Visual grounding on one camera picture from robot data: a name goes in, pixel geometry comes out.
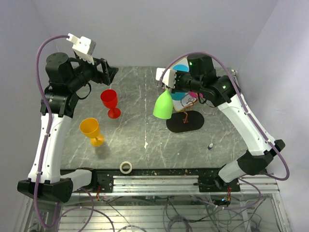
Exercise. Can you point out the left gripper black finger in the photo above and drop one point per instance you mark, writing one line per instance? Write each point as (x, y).
(104, 63)
(110, 74)

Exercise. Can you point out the aluminium table edge rail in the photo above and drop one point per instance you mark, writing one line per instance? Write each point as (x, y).
(234, 74)

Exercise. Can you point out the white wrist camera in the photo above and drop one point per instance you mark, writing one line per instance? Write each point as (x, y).
(83, 47)
(168, 78)

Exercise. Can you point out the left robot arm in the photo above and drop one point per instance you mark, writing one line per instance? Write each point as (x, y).
(66, 76)

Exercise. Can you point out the yellow framed whiteboard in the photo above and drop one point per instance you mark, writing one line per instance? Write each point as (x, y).
(187, 100)

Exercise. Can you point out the aluminium front mounting rail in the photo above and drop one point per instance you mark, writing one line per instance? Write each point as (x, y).
(185, 181)

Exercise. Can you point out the red plastic wine glass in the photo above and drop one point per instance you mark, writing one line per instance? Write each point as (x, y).
(110, 100)

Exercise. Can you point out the orange plastic wine glass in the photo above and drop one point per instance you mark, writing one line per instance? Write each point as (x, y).
(90, 128)

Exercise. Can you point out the masking tape roll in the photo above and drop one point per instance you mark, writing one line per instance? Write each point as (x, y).
(126, 167)

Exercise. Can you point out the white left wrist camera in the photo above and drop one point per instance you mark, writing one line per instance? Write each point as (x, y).
(83, 47)

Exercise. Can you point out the green plastic wine glass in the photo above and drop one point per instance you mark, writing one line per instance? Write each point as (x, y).
(163, 106)

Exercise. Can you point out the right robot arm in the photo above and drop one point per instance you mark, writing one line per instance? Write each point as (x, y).
(206, 75)

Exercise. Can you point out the blue plastic wine glass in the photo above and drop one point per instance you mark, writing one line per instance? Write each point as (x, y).
(177, 96)

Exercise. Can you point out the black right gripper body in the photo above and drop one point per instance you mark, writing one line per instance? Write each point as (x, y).
(180, 81)

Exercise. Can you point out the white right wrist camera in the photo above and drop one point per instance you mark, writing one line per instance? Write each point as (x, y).
(168, 78)

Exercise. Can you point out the copper wire wine glass rack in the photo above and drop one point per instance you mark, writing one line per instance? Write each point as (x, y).
(185, 121)

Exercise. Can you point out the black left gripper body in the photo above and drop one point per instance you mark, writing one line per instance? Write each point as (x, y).
(91, 73)

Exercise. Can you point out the pink plastic wine glass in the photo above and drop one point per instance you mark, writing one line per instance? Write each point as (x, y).
(195, 95)

